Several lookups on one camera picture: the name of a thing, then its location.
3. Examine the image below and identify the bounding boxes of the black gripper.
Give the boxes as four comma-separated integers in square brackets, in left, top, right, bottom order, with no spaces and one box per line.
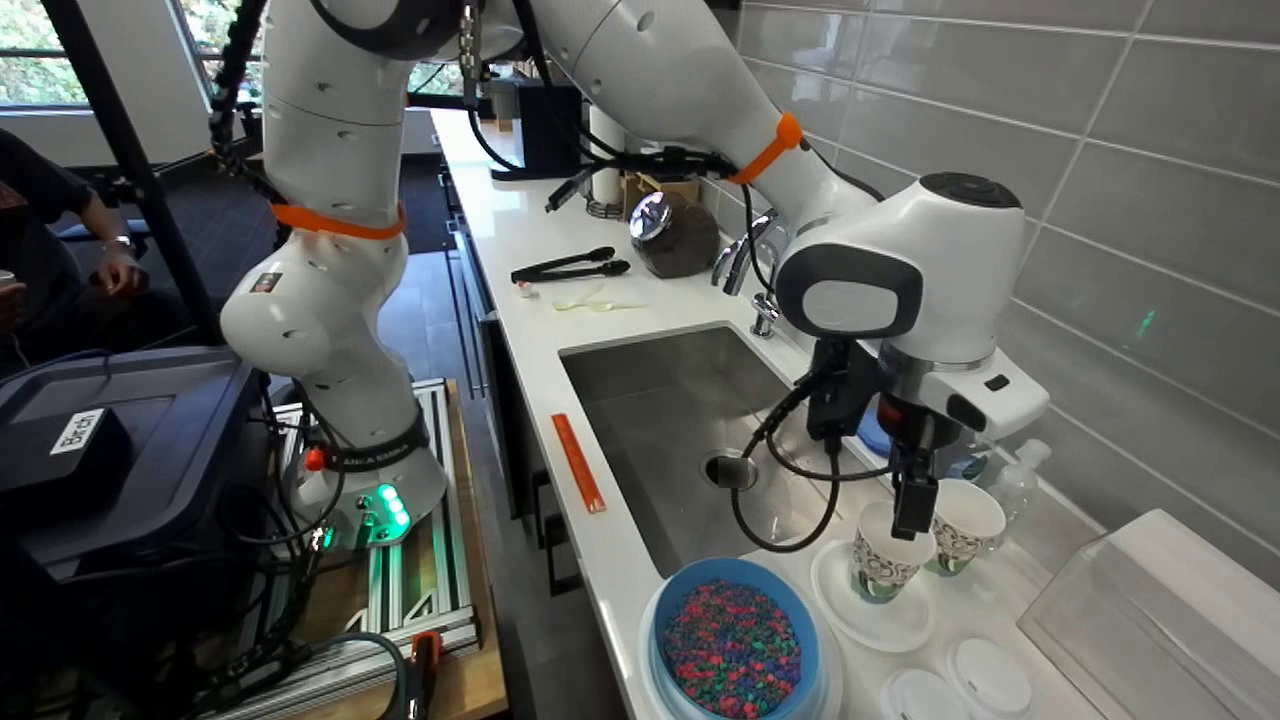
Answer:
[806,335,965,539]

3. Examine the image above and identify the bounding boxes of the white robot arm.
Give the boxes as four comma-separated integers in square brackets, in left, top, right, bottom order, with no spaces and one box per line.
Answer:
[222,0,1049,545]

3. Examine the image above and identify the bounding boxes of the white plate under cup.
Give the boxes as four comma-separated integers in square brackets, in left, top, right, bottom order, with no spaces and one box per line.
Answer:
[814,539,936,656]

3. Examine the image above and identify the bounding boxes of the stainless steel sink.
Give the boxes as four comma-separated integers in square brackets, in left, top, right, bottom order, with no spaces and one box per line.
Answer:
[560,322,831,575]

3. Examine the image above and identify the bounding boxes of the small chrome tap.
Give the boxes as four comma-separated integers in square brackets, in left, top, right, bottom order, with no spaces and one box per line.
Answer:
[711,215,776,335]

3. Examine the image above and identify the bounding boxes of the clear soap bottle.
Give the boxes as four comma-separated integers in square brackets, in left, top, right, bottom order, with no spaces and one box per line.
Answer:
[992,439,1051,525]

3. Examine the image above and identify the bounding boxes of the white round lid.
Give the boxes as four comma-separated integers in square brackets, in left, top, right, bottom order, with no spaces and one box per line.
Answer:
[952,641,1031,716]
[885,666,967,720]

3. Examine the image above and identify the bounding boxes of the blue bowl of beads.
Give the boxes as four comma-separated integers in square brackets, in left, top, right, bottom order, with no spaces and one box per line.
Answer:
[645,560,826,720]

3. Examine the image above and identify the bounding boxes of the white napkin box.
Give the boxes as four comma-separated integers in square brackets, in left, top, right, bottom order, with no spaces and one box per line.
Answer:
[1020,510,1280,720]

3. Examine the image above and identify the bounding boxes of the dark kettle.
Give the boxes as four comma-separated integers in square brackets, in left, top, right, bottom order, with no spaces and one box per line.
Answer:
[629,193,719,279]

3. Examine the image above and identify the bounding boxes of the white plastic fork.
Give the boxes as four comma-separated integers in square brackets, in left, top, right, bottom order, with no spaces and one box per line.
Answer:
[524,285,645,314]

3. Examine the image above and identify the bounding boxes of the black tongs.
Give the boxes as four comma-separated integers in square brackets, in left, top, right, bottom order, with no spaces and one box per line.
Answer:
[510,245,631,285]

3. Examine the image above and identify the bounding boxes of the black storage bin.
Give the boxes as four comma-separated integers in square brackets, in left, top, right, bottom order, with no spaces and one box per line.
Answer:
[0,348,267,581]

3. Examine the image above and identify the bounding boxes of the person in background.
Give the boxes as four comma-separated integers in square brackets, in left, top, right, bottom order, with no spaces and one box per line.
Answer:
[0,127,147,360]

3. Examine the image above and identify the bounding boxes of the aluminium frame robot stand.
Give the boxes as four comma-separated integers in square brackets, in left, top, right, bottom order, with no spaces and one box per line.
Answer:
[211,379,511,720]

